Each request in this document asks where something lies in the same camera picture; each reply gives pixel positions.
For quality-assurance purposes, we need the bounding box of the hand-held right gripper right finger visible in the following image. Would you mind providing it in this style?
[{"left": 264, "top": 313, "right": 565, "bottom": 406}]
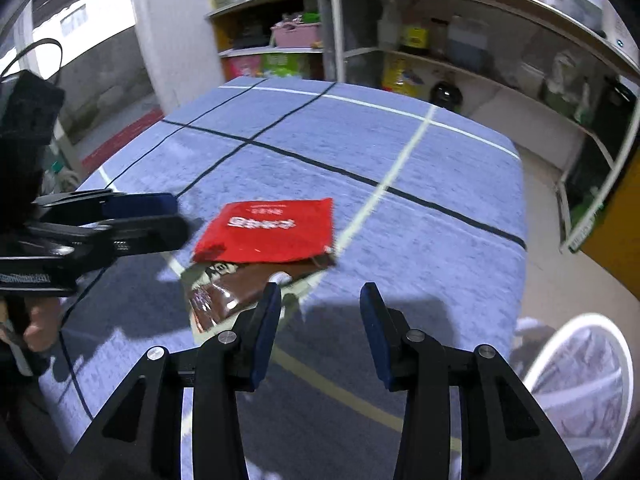
[{"left": 360, "top": 282, "right": 583, "bottom": 480}]

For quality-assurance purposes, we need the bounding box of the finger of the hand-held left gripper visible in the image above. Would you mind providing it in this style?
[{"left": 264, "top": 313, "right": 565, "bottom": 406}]
[
  {"left": 32, "top": 191, "right": 179, "bottom": 222},
  {"left": 22, "top": 213, "right": 191, "bottom": 274}
]

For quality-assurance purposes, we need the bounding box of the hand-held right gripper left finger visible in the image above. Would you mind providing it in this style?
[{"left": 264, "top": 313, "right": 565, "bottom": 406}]
[{"left": 59, "top": 282, "right": 282, "bottom": 480}]

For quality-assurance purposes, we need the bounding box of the brown snack wrapper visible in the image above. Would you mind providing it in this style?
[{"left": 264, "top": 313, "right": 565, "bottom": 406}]
[{"left": 186, "top": 255, "right": 337, "bottom": 335}]

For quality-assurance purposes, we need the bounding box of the red snack packet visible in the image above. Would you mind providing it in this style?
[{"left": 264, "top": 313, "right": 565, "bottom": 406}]
[{"left": 193, "top": 197, "right": 335, "bottom": 265}]

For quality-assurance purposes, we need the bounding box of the white-rimmed black bin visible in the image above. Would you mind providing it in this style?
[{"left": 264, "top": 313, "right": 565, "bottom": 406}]
[{"left": 522, "top": 312, "right": 633, "bottom": 466}]

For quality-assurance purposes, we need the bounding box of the white plastic bin liner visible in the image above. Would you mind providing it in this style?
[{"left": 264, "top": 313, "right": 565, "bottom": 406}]
[{"left": 510, "top": 317, "right": 627, "bottom": 466}]

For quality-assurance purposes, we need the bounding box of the person's left hand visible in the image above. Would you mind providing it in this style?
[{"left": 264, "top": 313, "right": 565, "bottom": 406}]
[{"left": 22, "top": 296, "right": 63, "bottom": 352}]

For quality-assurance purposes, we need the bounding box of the pink cardboard box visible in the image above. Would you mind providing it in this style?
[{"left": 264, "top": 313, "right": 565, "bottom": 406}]
[{"left": 222, "top": 55, "right": 263, "bottom": 81}]

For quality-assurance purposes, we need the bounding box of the blue checked tablecloth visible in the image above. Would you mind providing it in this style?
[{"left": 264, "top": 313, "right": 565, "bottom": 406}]
[{"left": 30, "top": 77, "right": 528, "bottom": 480}]

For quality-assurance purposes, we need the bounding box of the green cardboard box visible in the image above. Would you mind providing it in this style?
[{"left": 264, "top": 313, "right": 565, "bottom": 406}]
[{"left": 260, "top": 52, "right": 307, "bottom": 80}]

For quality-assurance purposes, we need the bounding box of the pink plastic basket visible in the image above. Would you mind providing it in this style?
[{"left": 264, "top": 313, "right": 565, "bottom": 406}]
[{"left": 271, "top": 15, "right": 321, "bottom": 50}]

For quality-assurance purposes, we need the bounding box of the wooden shelf cabinet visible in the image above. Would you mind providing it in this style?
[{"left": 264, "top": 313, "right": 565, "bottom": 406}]
[{"left": 205, "top": 0, "right": 333, "bottom": 83}]

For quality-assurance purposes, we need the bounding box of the dark round jar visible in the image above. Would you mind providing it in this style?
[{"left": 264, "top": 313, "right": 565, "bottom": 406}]
[{"left": 430, "top": 80, "right": 463, "bottom": 111}]

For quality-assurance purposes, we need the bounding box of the yellow wooden door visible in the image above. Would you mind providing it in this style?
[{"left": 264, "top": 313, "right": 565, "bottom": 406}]
[{"left": 580, "top": 145, "right": 640, "bottom": 301}]

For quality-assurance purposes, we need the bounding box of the round plastic tub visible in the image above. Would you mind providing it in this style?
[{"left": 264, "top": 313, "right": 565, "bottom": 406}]
[{"left": 510, "top": 62, "right": 543, "bottom": 98}]

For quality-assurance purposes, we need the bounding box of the soy sauce bottle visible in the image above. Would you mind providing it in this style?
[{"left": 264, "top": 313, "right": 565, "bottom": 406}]
[{"left": 400, "top": 0, "right": 431, "bottom": 56}]

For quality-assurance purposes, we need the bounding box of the clear glass jar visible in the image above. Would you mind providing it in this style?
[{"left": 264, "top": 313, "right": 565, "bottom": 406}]
[{"left": 429, "top": 17, "right": 448, "bottom": 58}]

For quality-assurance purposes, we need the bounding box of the translucent plastic jug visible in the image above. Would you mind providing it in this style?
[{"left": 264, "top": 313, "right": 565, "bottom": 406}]
[{"left": 446, "top": 15, "right": 488, "bottom": 71}]

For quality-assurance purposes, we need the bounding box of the white plastic bottle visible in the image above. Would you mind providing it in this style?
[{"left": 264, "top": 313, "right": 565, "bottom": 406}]
[{"left": 377, "top": 0, "right": 403, "bottom": 51}]

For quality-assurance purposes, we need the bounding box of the crumpled clear plastic bag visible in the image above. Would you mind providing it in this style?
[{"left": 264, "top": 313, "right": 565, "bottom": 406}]
[{"left": 542, "top": 52, "right": 588, "bottom": 116}]

